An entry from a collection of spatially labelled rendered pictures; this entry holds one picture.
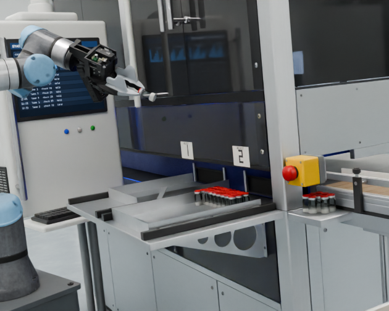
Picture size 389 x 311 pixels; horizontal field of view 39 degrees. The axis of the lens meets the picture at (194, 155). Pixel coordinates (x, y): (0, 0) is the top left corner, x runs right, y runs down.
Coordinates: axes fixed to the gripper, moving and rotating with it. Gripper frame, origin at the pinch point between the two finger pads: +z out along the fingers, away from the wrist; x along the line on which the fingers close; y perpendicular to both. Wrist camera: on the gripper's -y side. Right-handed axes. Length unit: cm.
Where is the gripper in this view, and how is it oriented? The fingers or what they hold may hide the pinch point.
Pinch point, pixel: (137, 92)
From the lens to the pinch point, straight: 144.3
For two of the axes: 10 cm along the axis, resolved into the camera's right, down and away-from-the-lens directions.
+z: 8.8, 4.1, -2.4
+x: 4.7, -6.3, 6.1
